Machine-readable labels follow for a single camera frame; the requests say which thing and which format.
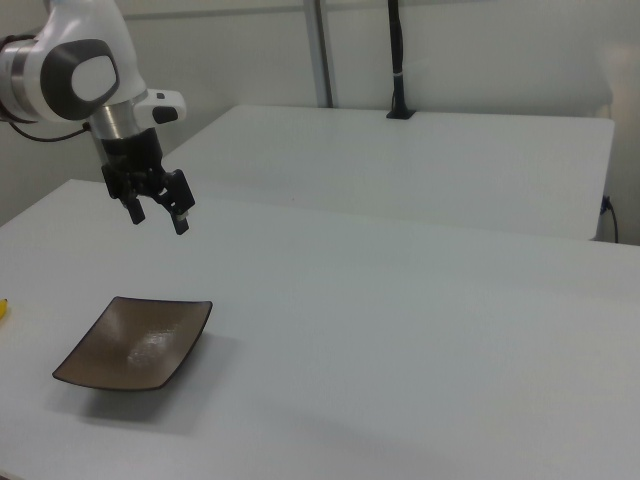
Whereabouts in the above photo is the brown square ceramic plate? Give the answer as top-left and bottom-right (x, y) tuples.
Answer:
(52, 295), (214, 392)

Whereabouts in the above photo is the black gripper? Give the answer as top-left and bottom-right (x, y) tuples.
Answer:
(98, 126), (196, 236)

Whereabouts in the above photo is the white side table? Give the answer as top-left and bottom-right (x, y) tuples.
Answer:
(162, 103), (617, 243)

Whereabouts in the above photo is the thin dark robot cable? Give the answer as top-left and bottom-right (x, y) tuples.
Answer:
(0, 107), (94, 145)

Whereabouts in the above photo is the black hanging power cable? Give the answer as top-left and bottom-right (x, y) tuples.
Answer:
(599, 194), (620, 246)

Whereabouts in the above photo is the tall black camera pole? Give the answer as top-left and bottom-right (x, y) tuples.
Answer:
(385, 0), (417, 122)

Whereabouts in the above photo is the grey metal frame post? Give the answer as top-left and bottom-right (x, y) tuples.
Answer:
(303, 0), (335, 109)

